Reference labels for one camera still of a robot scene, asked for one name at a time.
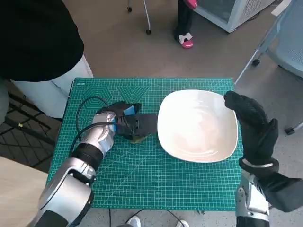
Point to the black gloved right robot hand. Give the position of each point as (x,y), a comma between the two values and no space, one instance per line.
(258,137)

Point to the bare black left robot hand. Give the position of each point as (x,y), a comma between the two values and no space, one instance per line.
(118,108)

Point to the red toy grape bunch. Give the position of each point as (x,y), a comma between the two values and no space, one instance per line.
(137,140)

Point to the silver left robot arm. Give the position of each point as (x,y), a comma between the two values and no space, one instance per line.
(68,186)

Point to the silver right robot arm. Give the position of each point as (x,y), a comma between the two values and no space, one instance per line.
(252,205)

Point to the white square plate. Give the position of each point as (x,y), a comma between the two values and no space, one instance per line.
(196,125)

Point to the green cutting mat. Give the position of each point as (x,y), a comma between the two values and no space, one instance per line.
(146,172)

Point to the grey mesh chair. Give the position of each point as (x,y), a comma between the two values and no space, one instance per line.
(291,42)

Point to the person with pink shoe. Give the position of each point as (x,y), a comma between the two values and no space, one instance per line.
(183,21)

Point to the person in black top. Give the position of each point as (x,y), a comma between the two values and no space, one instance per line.
(35,35)

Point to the white foot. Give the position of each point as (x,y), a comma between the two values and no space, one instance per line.
(182,224)
(134,221)

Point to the white cabinet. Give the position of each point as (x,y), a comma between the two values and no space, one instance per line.
(220,11)

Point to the light wooden desk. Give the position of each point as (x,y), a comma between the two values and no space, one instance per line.
(19,196)

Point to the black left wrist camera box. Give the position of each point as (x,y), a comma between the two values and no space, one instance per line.
(142,125)

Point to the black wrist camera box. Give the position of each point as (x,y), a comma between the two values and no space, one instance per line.
(142,125)
(284,194)

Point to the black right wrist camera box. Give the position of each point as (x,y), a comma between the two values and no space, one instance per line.
(284,194)

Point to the metal frame with casters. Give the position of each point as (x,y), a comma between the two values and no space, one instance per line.
(146,16)

